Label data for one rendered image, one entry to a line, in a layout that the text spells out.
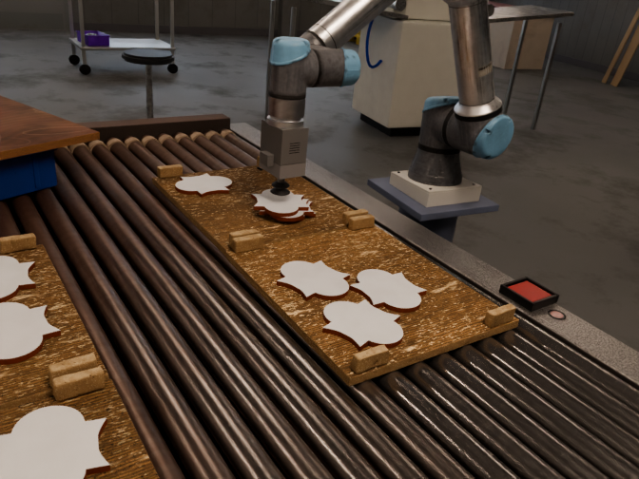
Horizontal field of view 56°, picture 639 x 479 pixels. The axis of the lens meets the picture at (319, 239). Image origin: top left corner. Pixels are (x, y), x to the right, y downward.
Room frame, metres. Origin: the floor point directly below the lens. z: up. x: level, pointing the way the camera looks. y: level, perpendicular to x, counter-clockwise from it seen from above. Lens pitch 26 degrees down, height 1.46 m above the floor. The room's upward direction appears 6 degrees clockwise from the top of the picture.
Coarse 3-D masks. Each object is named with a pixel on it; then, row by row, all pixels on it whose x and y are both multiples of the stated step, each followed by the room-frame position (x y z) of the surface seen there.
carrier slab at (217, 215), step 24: (240, 168) 1.46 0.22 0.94; (168, 192) 1.25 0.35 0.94; (240, 192) 1.30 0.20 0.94; (312, 192) 1.35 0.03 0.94; (192, 216) 1.14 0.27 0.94; (216, 216) 1.15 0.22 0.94; (240, 216) 1.16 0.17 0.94; (264, 216) 1.18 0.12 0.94; (336, 216) 1.22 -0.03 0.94; (216, 240) 1.04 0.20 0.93; (264, 240) 1.06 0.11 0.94
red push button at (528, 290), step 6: (522, 282) 1.01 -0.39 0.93; (528, 282) 1.01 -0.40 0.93; (516, 288) 0.98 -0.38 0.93; (522, 288) 0.99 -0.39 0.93; (528, 288) 0.99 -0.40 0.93; (534, 288) 0.99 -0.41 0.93; (540, 288) 1.00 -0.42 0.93; (522, 294) 0.97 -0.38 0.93; (528, 294) 0.97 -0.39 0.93; (534, 294) 0.97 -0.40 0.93; (540, 294) 0.97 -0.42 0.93; (546, 294) 0.97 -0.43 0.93; (534, 300) 0.95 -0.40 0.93
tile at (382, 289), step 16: (368, 272) 0.96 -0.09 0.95; (384, 272) 0.96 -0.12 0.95; (352, 288) 0.90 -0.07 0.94; (368, 288) 0.90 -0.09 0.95; (384, 288) 0.90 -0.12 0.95; (400, 288) 0.91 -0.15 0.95; (416, 288) 0.92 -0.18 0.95; (384, 304) 0.86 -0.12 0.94; (400, 304) 0.86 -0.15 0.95; (416, 304) 0.86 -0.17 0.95
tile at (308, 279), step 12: (288, 264) 0.95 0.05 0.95; (300, 264) 0.96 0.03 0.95; (312, 264) 0.96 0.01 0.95; (324, 264) 0.97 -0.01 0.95; (288, 276) 0.91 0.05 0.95; (300, 276) 0.92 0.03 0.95; (312, 276) 0.92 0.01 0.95; (324, 276) 0.93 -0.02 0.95; (336, 276) 0.93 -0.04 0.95; (348, 276) 0.94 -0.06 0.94; (300, 288) 0.87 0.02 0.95; (312, 288) 0.88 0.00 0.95; (324, 288) 0.88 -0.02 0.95; (336, 288) 0.89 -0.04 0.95; (348, 288) 0.89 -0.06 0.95
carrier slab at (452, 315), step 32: (256, 256) 0.99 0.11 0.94; (288, 256) 1.01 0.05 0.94; (320, 256) 1.02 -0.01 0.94; (352, 256) 1.03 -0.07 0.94; (384, 256) 1.05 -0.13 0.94; (416, 256) 1.06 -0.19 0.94; (256, 288) 0.89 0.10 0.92; (288, 288) 0.89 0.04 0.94; (448, 288) 0.94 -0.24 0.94; (288, 320) 0.80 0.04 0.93; (320, 320) 0.80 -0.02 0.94; (416, 320) 0.83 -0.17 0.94; (448, 320) 0.84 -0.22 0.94; (480, 320) 0.85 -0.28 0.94; (512, 320) 0.86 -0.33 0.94; (320, 352) 0.72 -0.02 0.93; (352, 352) 0.72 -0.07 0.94; (416, 352) 0.74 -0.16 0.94; (352, 384) 0.67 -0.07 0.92
